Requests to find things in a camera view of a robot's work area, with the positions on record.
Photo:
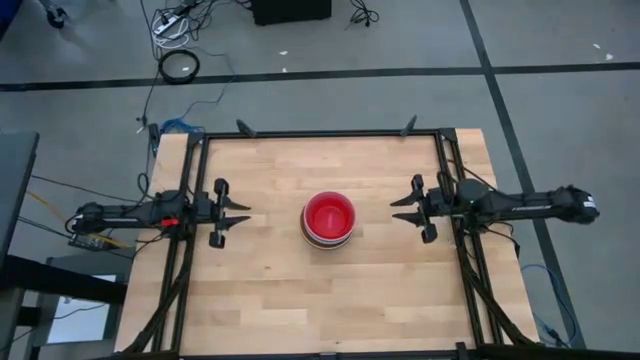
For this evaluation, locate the white power strip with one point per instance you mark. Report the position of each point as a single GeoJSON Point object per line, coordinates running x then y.
{"type": "Point", "coordinates": [166, 25]}

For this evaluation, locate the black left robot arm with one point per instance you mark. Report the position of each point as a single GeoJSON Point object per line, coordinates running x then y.
{"type": "Point", "coordinates": [140, 212]}

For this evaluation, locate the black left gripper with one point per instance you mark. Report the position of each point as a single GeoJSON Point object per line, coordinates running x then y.
{"type": "Point", "coordinates": [219, 215]}

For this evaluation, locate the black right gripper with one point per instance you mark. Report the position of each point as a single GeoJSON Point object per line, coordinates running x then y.
{"type": "Point", "coordinates": [425, 210]}

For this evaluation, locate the black chair caster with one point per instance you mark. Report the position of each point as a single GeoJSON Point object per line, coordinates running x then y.
{"type": "Point", "coordinates": [56, 17]}

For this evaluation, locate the grey side desk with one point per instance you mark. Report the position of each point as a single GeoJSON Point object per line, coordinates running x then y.
{"type": "Point", "coordinates": [15, 190]}

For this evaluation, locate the black electronics box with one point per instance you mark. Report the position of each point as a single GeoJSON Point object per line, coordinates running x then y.
{"type": "Point", "coordinates": [87, 241]}

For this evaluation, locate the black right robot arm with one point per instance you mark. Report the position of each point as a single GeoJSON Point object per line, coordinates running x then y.
{"type": "Point", "coordinates": [515, 202]}

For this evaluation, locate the black metal table frame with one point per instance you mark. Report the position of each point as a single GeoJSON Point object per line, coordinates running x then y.
{"type": "Point", "coordinates": [200, 165]}

